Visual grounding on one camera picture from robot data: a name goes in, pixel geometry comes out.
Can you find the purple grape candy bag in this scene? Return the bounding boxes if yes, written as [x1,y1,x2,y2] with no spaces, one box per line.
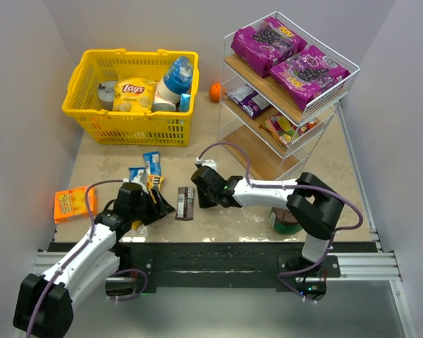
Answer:
[270,45,350,111]
[231,17,307,78]

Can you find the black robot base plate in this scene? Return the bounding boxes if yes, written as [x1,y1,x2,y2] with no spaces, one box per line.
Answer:
[90,241,341,294]

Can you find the dark purple candy bag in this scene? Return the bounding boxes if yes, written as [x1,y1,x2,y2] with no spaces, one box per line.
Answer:
[226,84,271,119]

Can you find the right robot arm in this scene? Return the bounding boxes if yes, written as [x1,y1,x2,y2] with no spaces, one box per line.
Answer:
[191,166,343,263]

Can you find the yellow plastic shopping basket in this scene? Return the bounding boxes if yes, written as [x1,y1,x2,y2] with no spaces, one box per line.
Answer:
[62,49,200,146]

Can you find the Fox's fruits candy bag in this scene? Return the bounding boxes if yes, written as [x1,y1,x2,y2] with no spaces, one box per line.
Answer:
[260,113,318,149]

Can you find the orange snack box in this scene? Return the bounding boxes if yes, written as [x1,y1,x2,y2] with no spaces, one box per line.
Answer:
[54,186,89,224]

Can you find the orange fruit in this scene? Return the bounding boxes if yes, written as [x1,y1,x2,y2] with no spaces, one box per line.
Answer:
[209,82,223,102]

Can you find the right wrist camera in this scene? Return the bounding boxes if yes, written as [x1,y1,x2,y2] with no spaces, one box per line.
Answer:
[195,157,217,171]

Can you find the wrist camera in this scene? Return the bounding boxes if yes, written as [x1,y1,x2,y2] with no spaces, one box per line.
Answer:
[123,173,148,193]
[195,157,217,171]

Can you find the grey crumpled paper cups pack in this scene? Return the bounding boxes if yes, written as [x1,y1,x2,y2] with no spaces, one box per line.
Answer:
[97,81,117,111]

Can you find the brown chocolate bar wrapper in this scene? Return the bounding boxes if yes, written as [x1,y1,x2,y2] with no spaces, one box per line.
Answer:
[176,187,195,221]

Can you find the teal foil box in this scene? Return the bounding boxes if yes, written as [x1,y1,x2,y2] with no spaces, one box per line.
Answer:
[178,93,191,113]

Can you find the blue small snack packet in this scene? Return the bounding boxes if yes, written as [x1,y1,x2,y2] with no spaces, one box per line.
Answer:
[143,151,161,176]

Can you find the yellow Lays chips bag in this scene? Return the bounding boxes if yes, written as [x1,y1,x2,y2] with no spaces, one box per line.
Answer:
[113,77,158,113]

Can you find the green brown tin can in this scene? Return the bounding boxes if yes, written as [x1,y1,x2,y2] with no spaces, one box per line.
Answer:
[269,208,302,235]

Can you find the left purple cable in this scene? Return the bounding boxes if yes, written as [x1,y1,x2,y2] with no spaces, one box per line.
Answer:
[25,179,128,338]

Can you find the small yellow M&M's bag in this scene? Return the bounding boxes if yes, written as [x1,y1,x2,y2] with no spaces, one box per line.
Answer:
[146,174,164,192]

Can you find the white wire wooden shelf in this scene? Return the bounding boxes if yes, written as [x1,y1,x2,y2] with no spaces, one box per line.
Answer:
[218,12,360,180]

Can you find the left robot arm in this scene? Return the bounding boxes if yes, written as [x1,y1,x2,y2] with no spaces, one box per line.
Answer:
[13,182,175,337]

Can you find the blue white wrapped roll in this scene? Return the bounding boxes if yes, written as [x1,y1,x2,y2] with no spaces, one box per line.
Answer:
[152,56,193,112]

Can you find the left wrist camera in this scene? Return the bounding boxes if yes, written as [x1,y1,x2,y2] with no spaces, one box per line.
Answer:
[123,173,148,193]

